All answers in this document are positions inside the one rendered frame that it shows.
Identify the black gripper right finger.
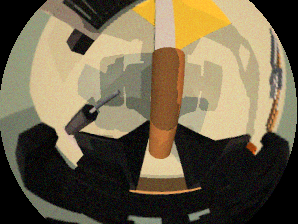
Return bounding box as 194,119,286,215
173,123,251,190

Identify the beige cabinet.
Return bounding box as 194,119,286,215
39,0,231,55

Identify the brown rectangular block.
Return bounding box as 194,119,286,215
133,177,201,194

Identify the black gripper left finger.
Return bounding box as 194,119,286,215
74,121,149,190

